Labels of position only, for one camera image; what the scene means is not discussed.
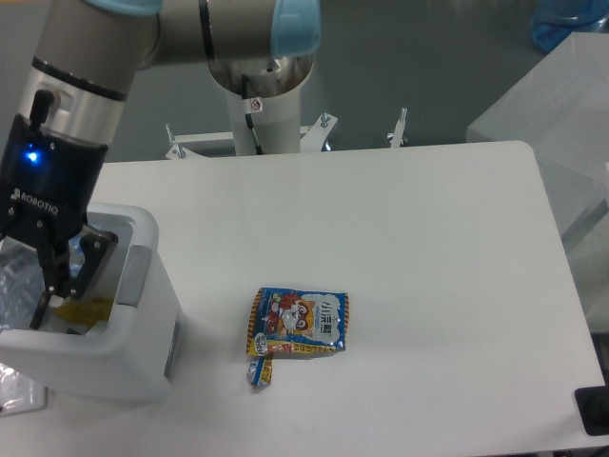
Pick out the clear plastic bottle with blue cap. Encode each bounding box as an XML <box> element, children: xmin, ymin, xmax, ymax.
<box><xmin>0</xmin><ymin>234</ymin><xmax>87</xmax><ymax>331</ymax></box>

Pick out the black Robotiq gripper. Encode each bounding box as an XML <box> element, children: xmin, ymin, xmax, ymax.
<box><xmin>1</xmin><ymin>114</ymin><xmax>119</xmax><ymax>330</ymax></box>

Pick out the blue water jug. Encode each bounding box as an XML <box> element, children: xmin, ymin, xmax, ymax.
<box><xmin>529</xmin><ymin>1</ymin><xmax>608</xmax><ymax>53</ymax></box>

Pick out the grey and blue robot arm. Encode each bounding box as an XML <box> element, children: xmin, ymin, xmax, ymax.
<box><xmin>1</xmin><ymin>1</ymin><xmax>321</xmax><ymax>328</ymax></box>

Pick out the white plastic trash can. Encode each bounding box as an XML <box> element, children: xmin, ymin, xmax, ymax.
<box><xmin>1</xmin><ymin>203</ymin><xmax>185</xmax><ymax>401</ymax></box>

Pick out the yellow wrapper inside trash can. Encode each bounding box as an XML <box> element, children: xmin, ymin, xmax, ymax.
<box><xmin>54</xmin><ymin>298</ymin><xmax>113</xmax><ymax>328</ymax></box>

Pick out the silver clamp with blue knob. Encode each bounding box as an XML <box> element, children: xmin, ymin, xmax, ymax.
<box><xmin>386</xmin><ymin>108</ymin><xmax>409</xmax><ymax>149</ymax></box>

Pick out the blue cartoon snack bag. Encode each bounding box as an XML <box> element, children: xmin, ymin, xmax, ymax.
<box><xmin>246</xmin><ymin>288</ymin><xmax>349</xmax><ymax>357</ymax></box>

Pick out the black device at table edge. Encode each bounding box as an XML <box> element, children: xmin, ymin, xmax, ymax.
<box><xmin>575</xmin><ymin>386</ymin><xmax>608</xmax><ymax>436</ymax></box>

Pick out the small torn blue wrapper piece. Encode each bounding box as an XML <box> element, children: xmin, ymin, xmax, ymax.
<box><xmin>246</xmin><ymin>354</ymin><xmax>273</xmax><ymax>388</ymax></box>

